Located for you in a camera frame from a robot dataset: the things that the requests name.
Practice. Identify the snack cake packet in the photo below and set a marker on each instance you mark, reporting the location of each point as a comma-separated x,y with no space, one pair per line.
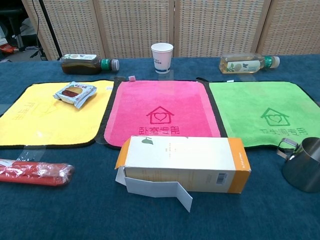
75,93

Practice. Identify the pink towel mat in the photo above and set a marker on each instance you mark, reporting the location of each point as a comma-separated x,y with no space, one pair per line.
160,100

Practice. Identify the green towel mat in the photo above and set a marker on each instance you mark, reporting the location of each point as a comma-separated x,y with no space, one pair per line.
250,125

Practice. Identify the yellow towel mat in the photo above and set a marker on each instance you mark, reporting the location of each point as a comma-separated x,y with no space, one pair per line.
62,125

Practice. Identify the white and orange carton box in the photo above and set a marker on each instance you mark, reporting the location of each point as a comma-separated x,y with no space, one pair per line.
180,160

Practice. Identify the white paper cup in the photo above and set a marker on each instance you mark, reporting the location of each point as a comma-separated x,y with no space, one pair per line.
162,58

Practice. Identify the dark tea bottle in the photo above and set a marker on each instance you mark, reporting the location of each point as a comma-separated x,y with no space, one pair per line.
80,66

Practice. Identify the pale yellow tea bottle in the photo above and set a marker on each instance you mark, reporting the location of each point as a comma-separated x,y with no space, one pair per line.
240,65

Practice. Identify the wicker folding screen panel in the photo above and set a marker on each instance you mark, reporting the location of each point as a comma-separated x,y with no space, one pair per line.
292,25
72,27
220,25
132,25

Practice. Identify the clear tape strip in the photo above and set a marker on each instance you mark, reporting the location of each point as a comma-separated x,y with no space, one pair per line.
32,153

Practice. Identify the red item in plastic wrap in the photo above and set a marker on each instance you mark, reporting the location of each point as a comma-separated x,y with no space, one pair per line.
30,172

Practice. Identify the black tripod stand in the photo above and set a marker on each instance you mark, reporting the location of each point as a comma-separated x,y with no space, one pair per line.
49,25

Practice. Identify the stainless steel mug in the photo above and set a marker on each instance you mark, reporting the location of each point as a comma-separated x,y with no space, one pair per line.
305,167

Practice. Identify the orange object on floor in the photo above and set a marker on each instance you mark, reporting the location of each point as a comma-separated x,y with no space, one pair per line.
6,48

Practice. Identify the black office chair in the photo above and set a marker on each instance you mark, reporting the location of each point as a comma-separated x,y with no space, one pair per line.
15,27

